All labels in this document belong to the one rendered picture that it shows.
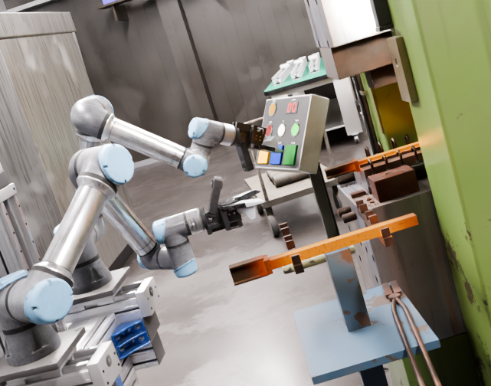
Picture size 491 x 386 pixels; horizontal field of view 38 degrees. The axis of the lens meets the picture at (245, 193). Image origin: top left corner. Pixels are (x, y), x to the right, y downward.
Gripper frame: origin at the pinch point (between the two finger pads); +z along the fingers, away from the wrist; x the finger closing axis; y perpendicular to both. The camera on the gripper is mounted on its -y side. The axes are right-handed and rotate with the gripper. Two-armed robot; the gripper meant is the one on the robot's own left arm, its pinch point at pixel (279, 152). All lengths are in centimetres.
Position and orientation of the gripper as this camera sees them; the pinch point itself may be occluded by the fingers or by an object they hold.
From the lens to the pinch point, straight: 261.1
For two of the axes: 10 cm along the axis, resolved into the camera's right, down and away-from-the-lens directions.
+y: 1.7, -9.9, 0.2
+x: -4.5, -0.6, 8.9
